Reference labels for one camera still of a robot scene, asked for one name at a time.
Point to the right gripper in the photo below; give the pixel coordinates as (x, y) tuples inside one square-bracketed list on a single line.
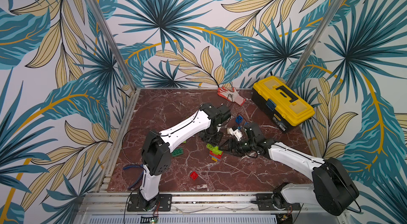
[(238, 146)]

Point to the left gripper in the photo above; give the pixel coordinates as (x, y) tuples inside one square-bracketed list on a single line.
[(215, 142)]

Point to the small red brick front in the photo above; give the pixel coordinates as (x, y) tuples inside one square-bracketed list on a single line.
[(194, 175)]

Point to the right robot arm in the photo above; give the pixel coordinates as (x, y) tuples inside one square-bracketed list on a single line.
[(330, 185)]

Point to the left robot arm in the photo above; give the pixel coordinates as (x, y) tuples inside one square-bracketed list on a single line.
[(159, 146)]

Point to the dark blue square brick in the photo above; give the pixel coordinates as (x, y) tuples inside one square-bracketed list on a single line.
[(239, 119)]

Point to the dark green long brick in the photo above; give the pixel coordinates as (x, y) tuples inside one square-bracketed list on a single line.
[(177, 152)]

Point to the red white work glove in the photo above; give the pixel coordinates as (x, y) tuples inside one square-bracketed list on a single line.
[(231, 95)]

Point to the yellow black toolbox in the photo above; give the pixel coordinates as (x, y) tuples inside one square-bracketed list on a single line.
[(281, 104)]

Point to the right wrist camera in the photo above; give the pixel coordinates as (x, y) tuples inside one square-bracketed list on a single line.
[(235, 131)]

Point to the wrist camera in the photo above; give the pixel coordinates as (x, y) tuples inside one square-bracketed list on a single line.
[(223, 114), (235, 131)]

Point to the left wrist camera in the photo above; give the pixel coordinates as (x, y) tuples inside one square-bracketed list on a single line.
[(223, 114)]

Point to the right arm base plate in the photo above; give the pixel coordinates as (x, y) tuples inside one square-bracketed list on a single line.
[(273, 202)]

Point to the blue handled pliers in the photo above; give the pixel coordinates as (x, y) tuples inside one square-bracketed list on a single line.
[(135, 175)]

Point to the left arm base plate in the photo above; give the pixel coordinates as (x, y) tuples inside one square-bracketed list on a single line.
[(161, 202)]

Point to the aluminium front rail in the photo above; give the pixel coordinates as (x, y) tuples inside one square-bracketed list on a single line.
[(199, 208)]

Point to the right aluminium post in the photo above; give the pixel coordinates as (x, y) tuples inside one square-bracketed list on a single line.
[(330, 13)]

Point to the aluminium post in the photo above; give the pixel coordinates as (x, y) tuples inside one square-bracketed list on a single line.
[(100, 19), (330, 13)]

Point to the left aluminium post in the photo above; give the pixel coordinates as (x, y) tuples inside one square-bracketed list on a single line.
[(100, 19)]

